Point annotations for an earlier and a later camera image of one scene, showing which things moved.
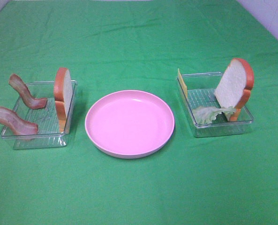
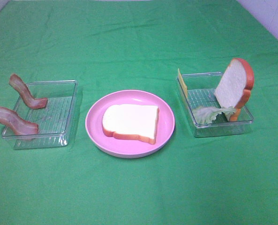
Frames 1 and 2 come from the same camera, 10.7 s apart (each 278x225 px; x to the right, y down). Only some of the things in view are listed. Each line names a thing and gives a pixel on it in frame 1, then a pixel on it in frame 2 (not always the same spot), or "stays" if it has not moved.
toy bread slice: (63, 89) -> (138, 121)
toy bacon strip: (20, 126) stays
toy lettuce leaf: (209, 115) stays
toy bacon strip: (33, 102) stays
